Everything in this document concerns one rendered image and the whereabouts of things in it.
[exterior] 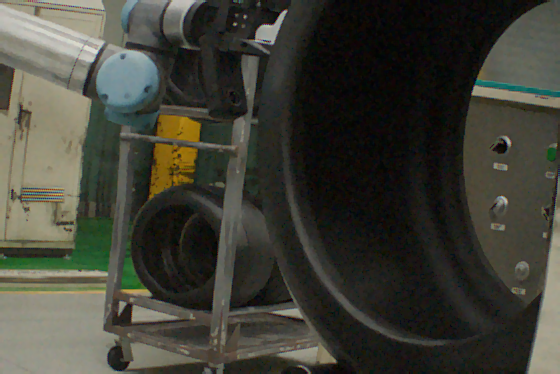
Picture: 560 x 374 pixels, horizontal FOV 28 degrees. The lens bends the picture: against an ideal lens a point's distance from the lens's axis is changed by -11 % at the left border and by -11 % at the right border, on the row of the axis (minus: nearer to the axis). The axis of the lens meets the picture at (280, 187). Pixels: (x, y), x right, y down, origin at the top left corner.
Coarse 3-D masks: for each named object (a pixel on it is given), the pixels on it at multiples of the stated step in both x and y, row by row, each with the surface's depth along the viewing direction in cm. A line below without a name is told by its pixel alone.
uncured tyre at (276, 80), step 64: (320, 0) 120; (384, 0) 136; (448, 0) 140; (512, 0) 135; (320, 64) 135; (384, 64) 142; (448, 64) 143; (320, 128) 137; (384, 128) 144; (448, 128) 143; (320, 192) 136; (384, 192) 144; (448, 192) 143; (320, 256) 120; (384, 256) 140; (448, 256) 141; (320, 320) 119; (384, 320) 115; (448, 320) 137; (512, 320) 101
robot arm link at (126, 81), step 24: (0, 24) 142; (24, 24) 143; (48, 24) 144; (0, 48) 142; (24, 48) 142; (48, 48) 142; (72, 48) 142; (96, 48) 143; (120, 48) 145; (48, 72) 143; (72, 72) 143; (96, 72) 142; (120, 72) 141; (144, 72) 141; (96, 96) 144; (120, 96) 141; (144, 96) 141
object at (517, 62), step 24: (552, 0) 182; (528, 24) 186; (552, 24) 182; (504, 48) 190; (528, 48) 186; (552, 48) 182; (480, 72) 194; (504, 72) 190; (528, 72) 186; (552, 72) 182; (552, 96) 182
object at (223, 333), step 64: (192, 64) 525; (256, 64) 468; (128, 128) 497; (128, 192) 500; (192, 192) 491; (192, 256) 551; (256, 256) 485; (128, 320) 515; (192, 320) 478; (256, 320) 583
